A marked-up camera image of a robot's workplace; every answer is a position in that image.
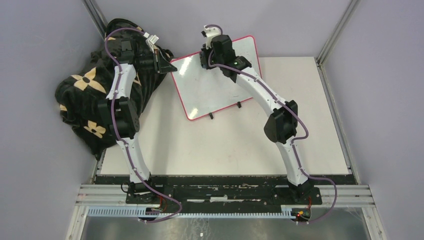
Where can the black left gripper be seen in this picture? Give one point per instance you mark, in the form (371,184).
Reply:
(162,65)

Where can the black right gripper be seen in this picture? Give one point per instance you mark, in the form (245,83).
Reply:
(207,52)

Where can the red framed whiteboard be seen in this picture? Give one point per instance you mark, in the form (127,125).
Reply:
(204,91)

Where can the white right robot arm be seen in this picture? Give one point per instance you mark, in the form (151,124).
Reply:
(281,125)

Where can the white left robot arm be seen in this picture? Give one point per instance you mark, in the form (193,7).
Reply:
(119,113)

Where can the black floral blanket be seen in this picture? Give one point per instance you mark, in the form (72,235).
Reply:
(78,95)

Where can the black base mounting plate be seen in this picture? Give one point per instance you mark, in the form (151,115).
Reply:
(223,194)

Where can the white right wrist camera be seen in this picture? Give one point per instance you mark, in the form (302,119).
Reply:
(209,32)

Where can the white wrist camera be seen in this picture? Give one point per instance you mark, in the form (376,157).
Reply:
(151,40)
(209,32)

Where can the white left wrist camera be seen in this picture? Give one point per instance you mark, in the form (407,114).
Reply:
(151,40)

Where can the grey slotted cable duct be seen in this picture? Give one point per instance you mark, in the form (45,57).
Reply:
(143,212)

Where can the aluminium frame rail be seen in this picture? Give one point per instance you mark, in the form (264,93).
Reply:
(100,195)

